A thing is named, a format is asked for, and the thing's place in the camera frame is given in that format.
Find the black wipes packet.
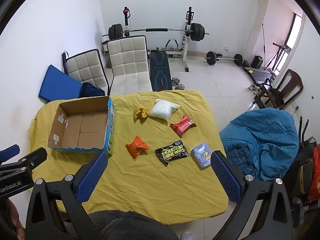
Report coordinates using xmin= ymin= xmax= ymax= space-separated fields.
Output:
xmin=154 ymin=139 xmax=190 ymax=167

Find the red snack packet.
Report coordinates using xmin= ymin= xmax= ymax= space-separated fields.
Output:
xmin=170 ymin=114 xmax=197 ymax=138

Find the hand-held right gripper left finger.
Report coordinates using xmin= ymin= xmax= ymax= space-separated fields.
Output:
xmin=25 ymin=151 xmax=109 ymax=240

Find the black folding stand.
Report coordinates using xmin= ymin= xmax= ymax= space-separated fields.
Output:
xmin=264 ymin=42 xmax=292 ymax=71

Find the black treadmill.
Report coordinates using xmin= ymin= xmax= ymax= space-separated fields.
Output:
xmin=243 ymin=66 xmax=277 ymax=85

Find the black blue weight bench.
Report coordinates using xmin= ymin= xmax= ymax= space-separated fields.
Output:
xmin=149 ymin=47 xmax=173 ymax=92

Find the long barbell with black plates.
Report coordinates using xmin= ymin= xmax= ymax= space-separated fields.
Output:
xmin=102 ymin=23 xmax=210 ymax=42

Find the white barbell rack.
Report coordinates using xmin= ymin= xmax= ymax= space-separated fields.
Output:
xmin=122 ymin=6 xmax=198 ymax=72

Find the brown wooden chair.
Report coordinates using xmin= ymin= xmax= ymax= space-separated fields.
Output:
xmin=252 ymin=69 xmax=304 ymax=110

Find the blue foam mat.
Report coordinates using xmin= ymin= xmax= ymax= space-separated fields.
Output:
xmin=38 ymin=64 xmax=83 ymax=103

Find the pair of shoes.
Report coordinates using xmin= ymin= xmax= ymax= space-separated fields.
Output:
xmin=248 ymin=83 xmax=262 ymax=96

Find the chrome dumbbell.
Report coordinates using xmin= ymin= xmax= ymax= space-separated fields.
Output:
xmin=171 ymin=78 xmax=185 ymax=90

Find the black speaker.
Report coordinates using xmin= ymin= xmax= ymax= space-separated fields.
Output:
xmin=251 ymin=55 xmax=264 ymax=69

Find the orange snack packet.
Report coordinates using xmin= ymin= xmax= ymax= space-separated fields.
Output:
xmin=125 ymin=135 xmax=150 ymax=160

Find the yellow tablecloth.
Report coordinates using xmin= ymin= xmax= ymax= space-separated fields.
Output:
xmin=29 ymin=89 xmax=229 ymax=225

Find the red orange bag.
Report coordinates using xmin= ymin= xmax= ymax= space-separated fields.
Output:
xmin=307 ymin=144 xmax=320 ymax=201

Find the yellow snack packet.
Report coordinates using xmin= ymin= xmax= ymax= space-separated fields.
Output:
xmin=133 ymin=107 xmax=150 ymax=122

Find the blue bedding pile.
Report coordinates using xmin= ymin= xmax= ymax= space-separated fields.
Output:
xmin=219 ymin=107 xmax=300 ymax=182

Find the cardboard box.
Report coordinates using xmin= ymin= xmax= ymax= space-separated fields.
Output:
xmin=47 ymin=96 xmax=116 ymax=156

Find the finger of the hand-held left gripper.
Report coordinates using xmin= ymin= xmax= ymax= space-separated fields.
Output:
xmin=0 ymin=144 xmax=21 ymax=163
xmin=0 ymin=147 xmax=48 ymax=178

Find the white padded chair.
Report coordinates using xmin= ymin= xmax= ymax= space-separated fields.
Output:
xmin=65 ymin=49 xmax=110 ymax=96
xmin=107 ymin=35 xmax=153 ymax=95

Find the folded blue black frame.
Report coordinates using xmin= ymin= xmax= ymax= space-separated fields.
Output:
xmin=61 ymin=51 xmax=70 ymax=76

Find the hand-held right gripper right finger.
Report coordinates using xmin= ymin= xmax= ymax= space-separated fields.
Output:
xmin=211 ymin=150 xmax=293 ymax=240

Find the white plastic bag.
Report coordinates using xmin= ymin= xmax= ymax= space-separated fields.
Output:
xmin=149 ymin=99 xmax=180 ymax=123

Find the short barbell with black plates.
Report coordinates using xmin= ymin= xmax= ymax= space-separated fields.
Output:
xmin=204 ymin=51 xmax=244 ymax=67

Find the light blue tissue pack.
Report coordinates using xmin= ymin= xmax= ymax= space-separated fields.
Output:
xmin=191 ymin=142 xmax=213 ymax=168

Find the dark blue knit cloth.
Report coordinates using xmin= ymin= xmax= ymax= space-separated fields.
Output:
xmin=80 ymin=82 xmax=106 ymax=98

